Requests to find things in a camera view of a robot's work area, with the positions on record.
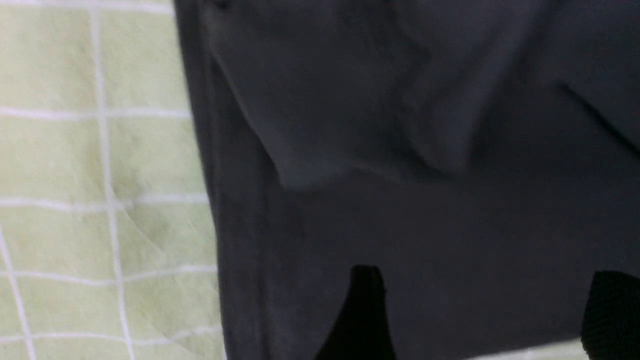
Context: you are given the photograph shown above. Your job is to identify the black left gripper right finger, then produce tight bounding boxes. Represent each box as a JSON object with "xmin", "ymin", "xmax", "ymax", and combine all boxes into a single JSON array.
[{"xmin": 580, "ymin": 271, "xmax": 640, "ymax": 360}]

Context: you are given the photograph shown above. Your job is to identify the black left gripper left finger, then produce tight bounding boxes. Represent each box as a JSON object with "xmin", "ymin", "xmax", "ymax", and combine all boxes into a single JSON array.
[{"xmin": 315, "ymin": 265, "xmax": 397, "ymax": 360}]

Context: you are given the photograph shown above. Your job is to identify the gray long-sleeve shirt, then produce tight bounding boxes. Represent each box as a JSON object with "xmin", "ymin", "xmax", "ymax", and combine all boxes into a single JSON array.
[{"xmin": 174, "ymin": 0, "xmax": 640, "ymax": 360}]

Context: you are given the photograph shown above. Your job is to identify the green checkered table mat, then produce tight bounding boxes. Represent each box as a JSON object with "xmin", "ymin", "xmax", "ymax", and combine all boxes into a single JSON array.
[{"xmin": 0, "ymin": 0, "xmax": 591, "ymax": 360}]

